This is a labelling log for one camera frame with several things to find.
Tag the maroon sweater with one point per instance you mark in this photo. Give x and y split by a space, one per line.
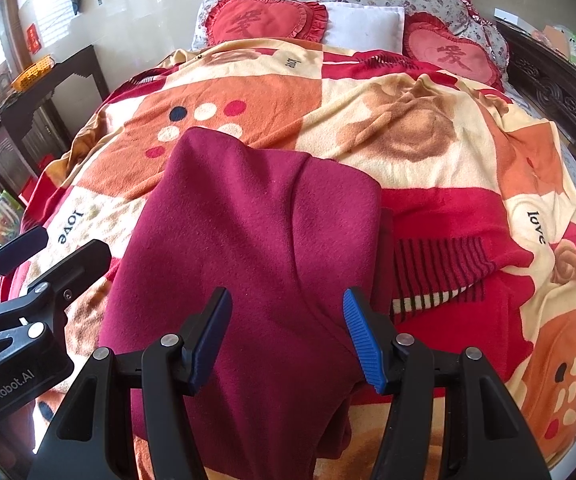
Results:
248 240

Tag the white pillow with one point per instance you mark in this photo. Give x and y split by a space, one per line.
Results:
363 27

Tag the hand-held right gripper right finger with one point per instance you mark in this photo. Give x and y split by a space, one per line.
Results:
365 345

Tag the pile of boxes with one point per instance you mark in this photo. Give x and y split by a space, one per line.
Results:
563 40

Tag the wooden window frame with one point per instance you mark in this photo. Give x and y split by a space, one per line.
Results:
10 25

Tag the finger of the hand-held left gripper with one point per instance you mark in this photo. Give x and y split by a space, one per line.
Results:
78 265
18 250

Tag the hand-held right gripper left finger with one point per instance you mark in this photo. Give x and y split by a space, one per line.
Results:
213 345

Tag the red heart-shaped pillow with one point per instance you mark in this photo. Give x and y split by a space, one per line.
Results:
258 20
448 52

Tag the dark wooden table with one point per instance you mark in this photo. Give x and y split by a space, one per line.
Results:
75 67

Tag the yellow basket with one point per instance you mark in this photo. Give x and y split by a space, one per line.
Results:
33 72

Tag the red wall sticker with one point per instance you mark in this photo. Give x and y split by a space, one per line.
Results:
33 40

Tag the orange red printed blanket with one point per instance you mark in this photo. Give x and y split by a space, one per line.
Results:
418 175

